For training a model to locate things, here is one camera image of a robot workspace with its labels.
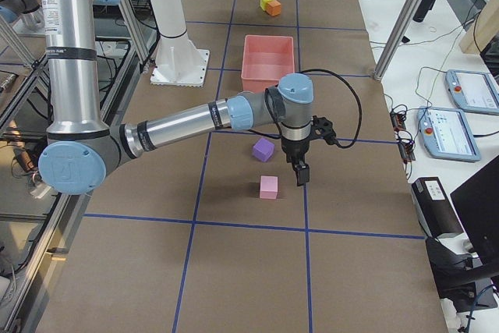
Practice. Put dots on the black water bottle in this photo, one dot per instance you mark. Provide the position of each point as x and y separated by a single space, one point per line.
424 7

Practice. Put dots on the small circuit board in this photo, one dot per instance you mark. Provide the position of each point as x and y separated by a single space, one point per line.
405 140

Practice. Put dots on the black box with label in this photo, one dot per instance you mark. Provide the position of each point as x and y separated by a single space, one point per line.
434 209

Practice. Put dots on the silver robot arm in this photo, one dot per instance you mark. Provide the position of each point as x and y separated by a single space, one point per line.
83 149

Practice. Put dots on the teach pendant tablet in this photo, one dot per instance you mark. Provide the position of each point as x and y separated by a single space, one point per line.
473 92
447 135

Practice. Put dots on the far teach pendant tablet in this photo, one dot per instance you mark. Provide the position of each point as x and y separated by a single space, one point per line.
473 92

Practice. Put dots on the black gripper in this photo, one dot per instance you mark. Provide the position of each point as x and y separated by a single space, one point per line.
293 150

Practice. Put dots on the aluminium frame post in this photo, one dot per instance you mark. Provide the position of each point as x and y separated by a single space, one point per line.
398 32

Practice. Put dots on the black monitor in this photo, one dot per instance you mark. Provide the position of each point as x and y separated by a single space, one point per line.
476 203

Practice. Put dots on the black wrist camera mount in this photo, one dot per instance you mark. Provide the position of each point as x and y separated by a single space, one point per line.
322 128

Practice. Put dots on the near teach pendant tablet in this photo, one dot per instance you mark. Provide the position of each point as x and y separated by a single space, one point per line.
447 135

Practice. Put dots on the pink plastic bin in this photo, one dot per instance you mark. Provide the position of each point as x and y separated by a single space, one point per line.
266 59

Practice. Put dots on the yellow foam block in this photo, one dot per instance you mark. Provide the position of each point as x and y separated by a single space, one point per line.
263 4

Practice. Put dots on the orange foam block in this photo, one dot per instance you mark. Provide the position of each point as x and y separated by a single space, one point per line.
273 8

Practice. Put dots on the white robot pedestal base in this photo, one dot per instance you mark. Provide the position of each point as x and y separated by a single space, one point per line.
178 62

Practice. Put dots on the purple foam block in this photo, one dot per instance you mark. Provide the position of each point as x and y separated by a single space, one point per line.
263 150

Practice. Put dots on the pink foam block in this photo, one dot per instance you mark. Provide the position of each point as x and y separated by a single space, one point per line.
268 187

